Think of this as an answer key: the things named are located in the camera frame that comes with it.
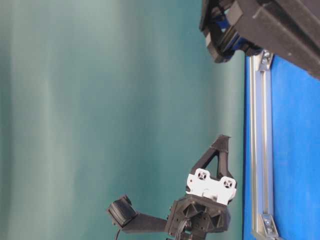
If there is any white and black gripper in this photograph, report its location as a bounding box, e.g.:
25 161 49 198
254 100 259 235
165 135 237 240

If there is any black robot arm near lens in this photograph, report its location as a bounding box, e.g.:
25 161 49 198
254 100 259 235
199 0 320 240

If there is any aluminium extrusion frame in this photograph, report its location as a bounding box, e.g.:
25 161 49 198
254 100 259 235
248 49 280 240

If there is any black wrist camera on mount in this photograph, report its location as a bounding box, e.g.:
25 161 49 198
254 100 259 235
106 195 167 234

